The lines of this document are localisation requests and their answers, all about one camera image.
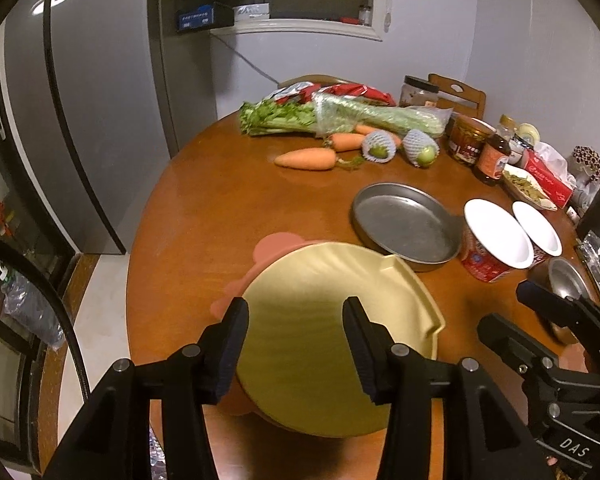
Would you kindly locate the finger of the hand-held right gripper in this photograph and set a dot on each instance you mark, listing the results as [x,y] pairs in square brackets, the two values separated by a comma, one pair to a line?
[555,305]
[510,340]

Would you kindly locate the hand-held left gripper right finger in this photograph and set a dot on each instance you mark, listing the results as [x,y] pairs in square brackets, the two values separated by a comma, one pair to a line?
[361,355]

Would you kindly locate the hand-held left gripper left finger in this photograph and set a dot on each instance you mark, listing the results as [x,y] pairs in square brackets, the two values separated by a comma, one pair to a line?
[230,355]

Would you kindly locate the stainless steel bowl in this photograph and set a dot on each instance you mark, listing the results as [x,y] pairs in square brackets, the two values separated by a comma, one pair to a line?
[567,280]

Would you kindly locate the yellow plate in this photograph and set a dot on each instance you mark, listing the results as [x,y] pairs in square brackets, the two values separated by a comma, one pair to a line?
[305,320]

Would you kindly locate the small red paper bowl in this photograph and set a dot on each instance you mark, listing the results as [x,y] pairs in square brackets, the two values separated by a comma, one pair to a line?
[537,227]

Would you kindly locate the large red paper bowl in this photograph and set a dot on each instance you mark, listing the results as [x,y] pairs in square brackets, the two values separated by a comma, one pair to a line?
[495,235]

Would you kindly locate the pink animal-shaped plate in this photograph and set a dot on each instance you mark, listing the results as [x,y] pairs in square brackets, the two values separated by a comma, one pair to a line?
[269,259]

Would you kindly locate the round metal pan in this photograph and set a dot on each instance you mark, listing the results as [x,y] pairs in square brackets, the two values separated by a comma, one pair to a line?
[405,225]

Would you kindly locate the plate of pickled vegetables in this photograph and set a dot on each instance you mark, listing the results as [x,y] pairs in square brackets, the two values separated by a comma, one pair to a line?
[527,190]

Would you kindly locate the red tissue box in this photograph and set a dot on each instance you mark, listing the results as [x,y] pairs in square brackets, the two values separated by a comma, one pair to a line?
[547,180]

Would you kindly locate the bundle of chopsticks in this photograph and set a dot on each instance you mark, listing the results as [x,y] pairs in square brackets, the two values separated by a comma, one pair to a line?
[589,162]

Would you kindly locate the dark sauce bottle yellow cap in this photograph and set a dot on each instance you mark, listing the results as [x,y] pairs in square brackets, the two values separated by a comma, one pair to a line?
[490,165]

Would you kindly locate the chili sauce jar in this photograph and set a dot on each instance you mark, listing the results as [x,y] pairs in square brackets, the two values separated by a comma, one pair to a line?
[469,140]

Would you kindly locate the clear plastic bag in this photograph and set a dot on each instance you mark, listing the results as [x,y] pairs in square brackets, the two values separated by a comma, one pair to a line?
[32,310]

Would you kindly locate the large carrot with greens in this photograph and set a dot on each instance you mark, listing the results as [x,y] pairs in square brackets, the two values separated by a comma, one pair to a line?
[305,159]

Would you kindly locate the green fruit in foam net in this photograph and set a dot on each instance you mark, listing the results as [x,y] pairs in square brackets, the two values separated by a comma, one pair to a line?
[380,147]
[422,149]

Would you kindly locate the wooden chair with cutout back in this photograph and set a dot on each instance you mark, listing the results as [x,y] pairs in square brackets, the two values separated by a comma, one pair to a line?
[467,92]

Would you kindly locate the celery in plastic bag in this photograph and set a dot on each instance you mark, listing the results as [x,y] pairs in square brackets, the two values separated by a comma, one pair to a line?
[280,117]

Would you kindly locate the clear jar with black lid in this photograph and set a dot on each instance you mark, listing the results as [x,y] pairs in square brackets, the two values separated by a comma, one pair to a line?
[418,92]

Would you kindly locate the glass display cabinet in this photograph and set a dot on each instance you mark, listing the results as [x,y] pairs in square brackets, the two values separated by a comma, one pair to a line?
[10,210]

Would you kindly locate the red silver snack packet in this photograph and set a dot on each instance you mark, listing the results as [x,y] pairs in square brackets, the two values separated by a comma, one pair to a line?
[287,94]

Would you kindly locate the wooden chair with curved back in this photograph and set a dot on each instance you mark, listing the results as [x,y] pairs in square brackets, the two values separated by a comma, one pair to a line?
[312,80]

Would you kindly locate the grey refrigerator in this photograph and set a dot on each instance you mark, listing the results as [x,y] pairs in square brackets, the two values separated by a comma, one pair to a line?
[95,110]

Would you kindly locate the white window sill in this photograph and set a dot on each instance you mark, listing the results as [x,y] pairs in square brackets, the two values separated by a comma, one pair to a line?
[300,27]

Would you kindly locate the blue box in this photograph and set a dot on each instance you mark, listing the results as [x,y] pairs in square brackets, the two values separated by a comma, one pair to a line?
[202,17]

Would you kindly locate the small jar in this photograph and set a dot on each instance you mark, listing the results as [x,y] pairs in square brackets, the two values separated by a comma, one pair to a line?
[365,15]

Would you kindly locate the white box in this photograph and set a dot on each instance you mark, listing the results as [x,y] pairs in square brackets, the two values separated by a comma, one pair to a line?
[252,11]

